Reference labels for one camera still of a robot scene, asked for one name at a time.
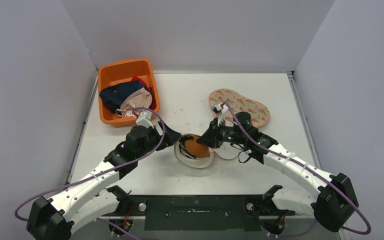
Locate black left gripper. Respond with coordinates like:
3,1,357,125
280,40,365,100
136,120,181,159

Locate orange bra black straps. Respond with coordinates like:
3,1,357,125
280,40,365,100
178,134,212,161

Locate white mesh laundry bag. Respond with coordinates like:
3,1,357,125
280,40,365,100
174,133,241,169

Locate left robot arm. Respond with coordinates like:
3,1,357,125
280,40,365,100
26,121,182,240

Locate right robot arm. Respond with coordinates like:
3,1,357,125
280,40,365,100
197,112,359,232

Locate beige bra in bin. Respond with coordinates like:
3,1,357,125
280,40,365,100
115,88,153,118

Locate carrot print bra case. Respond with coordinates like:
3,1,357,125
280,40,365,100
208,88,271,129

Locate red garment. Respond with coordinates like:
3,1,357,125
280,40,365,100
130,76,157,110

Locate navy blue garment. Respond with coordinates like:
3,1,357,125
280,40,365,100
99,80,148,114

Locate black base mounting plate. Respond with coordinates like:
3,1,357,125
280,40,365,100
107,194,295,232

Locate orange plastic bin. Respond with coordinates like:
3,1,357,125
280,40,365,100
97,58,161,128

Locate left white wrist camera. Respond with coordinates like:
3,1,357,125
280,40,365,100
135,110,153,129

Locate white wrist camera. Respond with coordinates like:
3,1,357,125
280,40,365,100
135,110,153,129
211,102,229,127

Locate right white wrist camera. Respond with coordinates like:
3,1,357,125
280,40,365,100
211,102,229,127

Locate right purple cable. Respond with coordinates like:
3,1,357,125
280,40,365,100
223,101,372,235

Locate purple cable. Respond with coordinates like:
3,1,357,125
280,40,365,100
14,107,166,222
223,101,372,235

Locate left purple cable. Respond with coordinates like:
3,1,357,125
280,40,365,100
14,107,166,222

